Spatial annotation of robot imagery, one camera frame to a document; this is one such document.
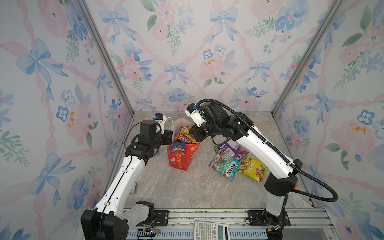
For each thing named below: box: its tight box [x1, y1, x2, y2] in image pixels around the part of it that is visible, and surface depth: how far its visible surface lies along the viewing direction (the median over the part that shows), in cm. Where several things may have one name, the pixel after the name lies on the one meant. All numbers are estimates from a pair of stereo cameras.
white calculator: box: [194, 221, 230, 240], surface depth 71 cm
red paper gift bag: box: [166, 118, 201, 172], surface depth 79 cm
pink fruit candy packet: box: [208, 150, 240, 183], surface depth 92 cm
